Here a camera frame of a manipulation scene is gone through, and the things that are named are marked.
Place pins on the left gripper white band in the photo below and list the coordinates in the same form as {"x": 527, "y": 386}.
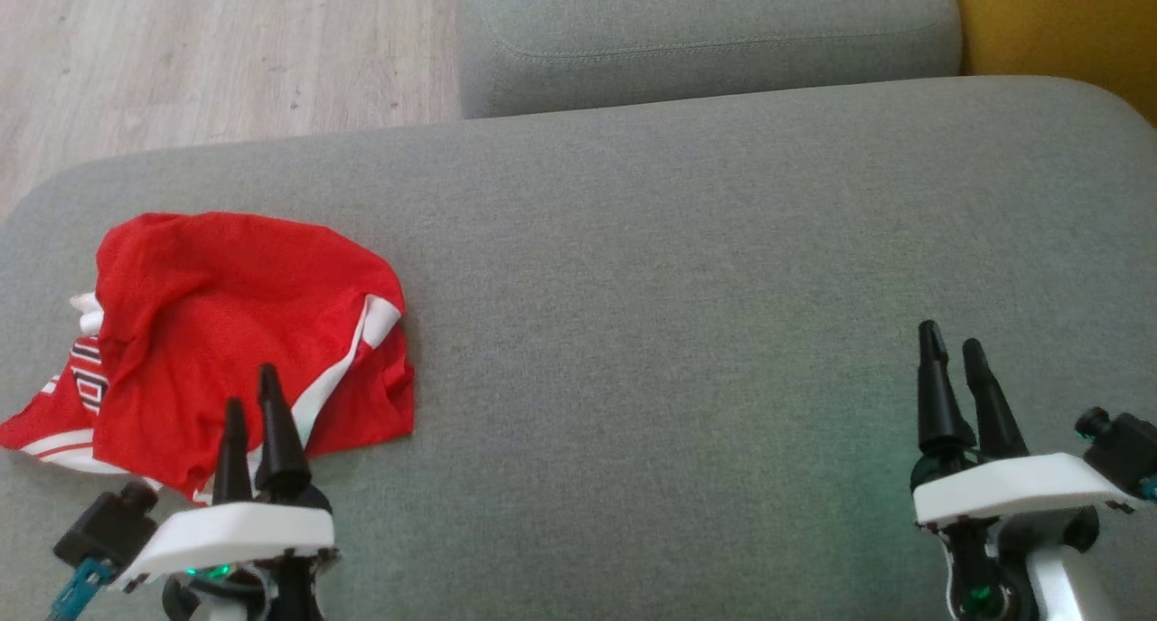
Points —
{"x": 235, "y": 535}

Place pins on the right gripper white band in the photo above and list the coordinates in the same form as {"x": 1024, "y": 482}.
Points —
{"x": 1012, "y": 490}

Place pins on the red shorts white stripes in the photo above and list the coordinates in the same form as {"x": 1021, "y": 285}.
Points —
{"x": 226, "y": 305}

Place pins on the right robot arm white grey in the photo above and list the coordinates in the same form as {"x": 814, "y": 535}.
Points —
{"x": 1071, "y": 589}

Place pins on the large grey sofa seat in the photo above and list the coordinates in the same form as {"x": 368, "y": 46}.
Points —
{"x": 678, "y": 332}

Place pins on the large yellow sofa back cushion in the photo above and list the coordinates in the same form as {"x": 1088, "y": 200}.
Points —
{"x": 1067, "y": 24}

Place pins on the grey sofa seat cushion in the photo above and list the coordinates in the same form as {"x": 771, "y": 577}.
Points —
{"x": 705, "y": 24}

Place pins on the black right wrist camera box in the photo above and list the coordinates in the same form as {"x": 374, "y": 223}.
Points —
{"x": 1125, "y": 449}

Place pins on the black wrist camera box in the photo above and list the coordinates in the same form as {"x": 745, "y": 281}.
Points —
{"x": 104, "y": 526}
{"x": 1125, "y": 449}

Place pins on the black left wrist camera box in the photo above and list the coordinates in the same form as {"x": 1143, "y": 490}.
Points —
{"x": 104, "y": 526}

